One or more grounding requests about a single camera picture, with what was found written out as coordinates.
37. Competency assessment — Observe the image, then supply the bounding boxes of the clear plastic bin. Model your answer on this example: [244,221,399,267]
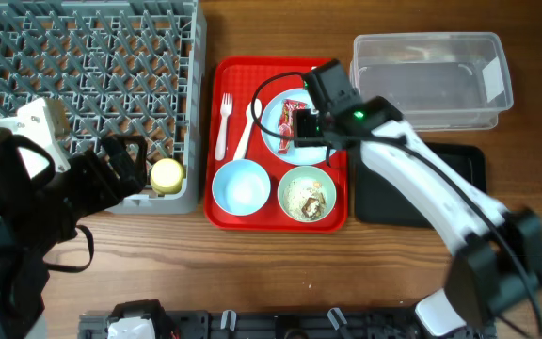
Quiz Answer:
[350,32,514,131]

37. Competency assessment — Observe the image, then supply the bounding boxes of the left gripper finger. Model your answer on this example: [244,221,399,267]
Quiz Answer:
[126,136,148,193]
[102,136,133,198]

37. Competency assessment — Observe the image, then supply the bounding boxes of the cream plastic spoon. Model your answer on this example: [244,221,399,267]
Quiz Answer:
[233,99,263,160]

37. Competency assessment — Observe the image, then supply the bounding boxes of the light blue bowl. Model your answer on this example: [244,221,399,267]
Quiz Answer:
[211,159,271,217]

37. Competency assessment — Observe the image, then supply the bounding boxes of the grey dishwasher rack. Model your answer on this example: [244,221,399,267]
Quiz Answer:
[0,0,206,214]

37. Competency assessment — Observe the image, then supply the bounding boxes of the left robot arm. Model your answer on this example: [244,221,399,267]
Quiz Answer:
[0,128,147,338]

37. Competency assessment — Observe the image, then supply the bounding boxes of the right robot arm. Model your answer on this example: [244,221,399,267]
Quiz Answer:
[295,60,542,337]

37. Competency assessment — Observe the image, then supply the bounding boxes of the green bowl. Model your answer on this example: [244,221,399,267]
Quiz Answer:
[277,166,338,223]

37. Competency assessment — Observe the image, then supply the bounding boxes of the light blue plate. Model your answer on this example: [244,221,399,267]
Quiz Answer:
[261,89,327,166]

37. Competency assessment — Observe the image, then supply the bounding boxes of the yellow plastic cup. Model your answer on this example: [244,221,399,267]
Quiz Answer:
[150,158,184,195]

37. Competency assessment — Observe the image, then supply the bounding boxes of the black waste tray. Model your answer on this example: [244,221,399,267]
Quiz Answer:
[351,143,486,229]

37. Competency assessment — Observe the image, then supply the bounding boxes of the red snack wrapper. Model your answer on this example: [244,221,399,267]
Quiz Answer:
[278,99,308,154]

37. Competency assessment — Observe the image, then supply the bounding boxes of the red plastic tray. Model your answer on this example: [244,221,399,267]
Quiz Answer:
[203,56,349,233]

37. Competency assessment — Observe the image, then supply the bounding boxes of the food scraps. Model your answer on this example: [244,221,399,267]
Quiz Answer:
[284,178,327,222]

